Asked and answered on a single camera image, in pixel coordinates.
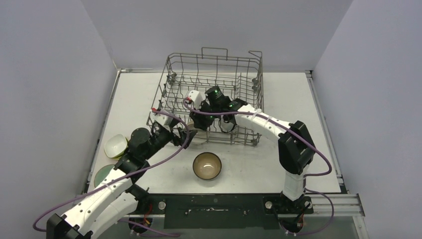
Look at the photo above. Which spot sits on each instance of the white bowl with blue outside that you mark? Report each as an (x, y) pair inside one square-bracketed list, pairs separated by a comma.
[(227, 124)]

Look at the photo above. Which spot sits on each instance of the pale green plate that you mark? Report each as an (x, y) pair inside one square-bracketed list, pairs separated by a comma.
[(102, 174)]

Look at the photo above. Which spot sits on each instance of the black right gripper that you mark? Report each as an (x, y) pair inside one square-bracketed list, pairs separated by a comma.
[(201, 119)]

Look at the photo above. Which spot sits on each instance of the white bowl with tan outside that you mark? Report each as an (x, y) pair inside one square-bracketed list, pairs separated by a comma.
[(200, 137)]

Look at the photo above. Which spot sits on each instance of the beige bowl with black outside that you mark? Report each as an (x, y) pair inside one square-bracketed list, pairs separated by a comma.
[(207, 166)]

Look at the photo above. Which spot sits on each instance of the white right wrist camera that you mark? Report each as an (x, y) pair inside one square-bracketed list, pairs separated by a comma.
[(195, 98)]

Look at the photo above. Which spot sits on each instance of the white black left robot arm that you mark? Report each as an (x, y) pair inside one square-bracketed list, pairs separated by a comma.
[(118, 194)]

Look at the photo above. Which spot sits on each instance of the white square bowl green outside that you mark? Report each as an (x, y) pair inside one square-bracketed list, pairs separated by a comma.
[(115, 146)]

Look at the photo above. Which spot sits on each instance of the grey wire dish rack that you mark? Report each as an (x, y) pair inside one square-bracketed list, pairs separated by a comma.
[(237, 77)]

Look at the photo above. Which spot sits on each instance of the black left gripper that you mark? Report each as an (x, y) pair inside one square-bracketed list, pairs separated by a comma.
[(181, 140)]

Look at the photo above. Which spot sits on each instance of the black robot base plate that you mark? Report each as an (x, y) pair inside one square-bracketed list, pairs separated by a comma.
[(223, 211)]

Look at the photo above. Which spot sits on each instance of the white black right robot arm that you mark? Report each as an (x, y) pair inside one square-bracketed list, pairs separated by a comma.
[(292, 139)]

